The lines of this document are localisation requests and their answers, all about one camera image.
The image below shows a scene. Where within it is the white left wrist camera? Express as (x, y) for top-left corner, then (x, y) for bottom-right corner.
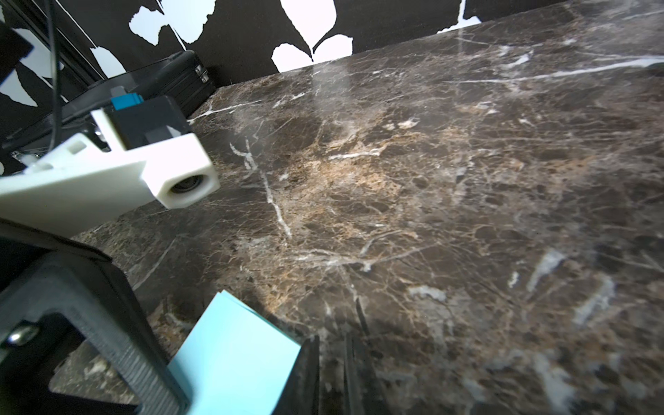
(1, 96), (220, 237)

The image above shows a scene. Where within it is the light blue square paper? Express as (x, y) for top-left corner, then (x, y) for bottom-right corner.
(169, 290), (301, 415)

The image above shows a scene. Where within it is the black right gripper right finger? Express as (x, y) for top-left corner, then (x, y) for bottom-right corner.
(343, 334), (392, 415)

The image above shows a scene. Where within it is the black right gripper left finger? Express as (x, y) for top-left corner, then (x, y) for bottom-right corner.
(273, 335), (320, 415)

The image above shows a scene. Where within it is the black aluminium briefcase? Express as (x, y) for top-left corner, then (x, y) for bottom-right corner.
(0, 49), (217, 157)

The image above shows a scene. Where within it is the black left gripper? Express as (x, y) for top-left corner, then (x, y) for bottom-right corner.
(1, 219), (190, 414)

